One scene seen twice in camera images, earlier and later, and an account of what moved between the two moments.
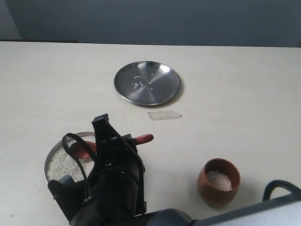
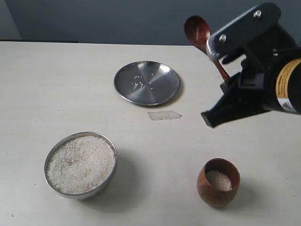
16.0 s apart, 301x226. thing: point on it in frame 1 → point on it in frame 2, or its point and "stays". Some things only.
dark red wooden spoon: [79, 152] → [198, 32]
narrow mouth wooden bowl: [218, 181] stays
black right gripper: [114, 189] → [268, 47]
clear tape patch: [155, 115] stays
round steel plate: [147, 83] stays
